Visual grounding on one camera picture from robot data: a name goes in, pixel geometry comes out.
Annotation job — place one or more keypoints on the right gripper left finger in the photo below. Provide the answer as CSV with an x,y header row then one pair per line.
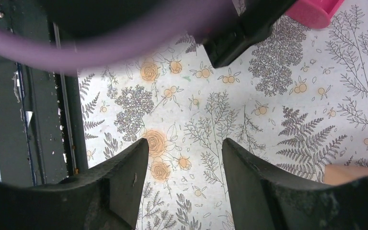
x,y
104,197

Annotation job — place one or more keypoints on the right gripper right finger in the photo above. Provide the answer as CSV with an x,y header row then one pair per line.
x,y
265,197

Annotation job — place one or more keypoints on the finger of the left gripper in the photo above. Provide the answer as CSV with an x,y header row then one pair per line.
x,y
233,34

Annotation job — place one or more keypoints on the black pink drawer box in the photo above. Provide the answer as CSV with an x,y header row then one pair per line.
x,y
314,14

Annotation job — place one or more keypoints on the peach plastic file organizer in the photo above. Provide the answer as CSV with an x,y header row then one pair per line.
x,y
341,174

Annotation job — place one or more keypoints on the black mounting rail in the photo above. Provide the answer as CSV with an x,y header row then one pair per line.
x,y
41,133

